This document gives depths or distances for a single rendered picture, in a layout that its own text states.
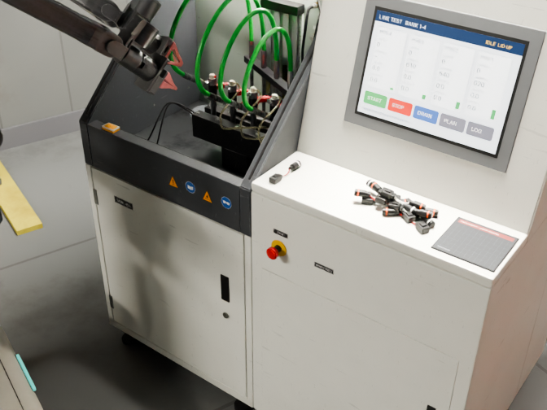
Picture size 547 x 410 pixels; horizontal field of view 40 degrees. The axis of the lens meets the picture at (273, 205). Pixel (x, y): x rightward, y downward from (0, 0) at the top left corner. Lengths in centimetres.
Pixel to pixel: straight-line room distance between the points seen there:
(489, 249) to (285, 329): 71
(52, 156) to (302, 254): 246
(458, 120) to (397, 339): 59
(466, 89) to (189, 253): 101
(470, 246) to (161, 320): 125
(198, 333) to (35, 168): 188
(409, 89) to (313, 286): 60
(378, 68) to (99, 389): 155
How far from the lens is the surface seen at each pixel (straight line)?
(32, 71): 431
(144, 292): 269
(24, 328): 316
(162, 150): 227
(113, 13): 211
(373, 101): 204
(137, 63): 193
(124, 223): 256
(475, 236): 190
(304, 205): 196
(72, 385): 289
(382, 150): 205
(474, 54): 191
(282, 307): 222
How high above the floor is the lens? 206
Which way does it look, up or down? 34 degrees down
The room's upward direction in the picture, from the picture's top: straight up
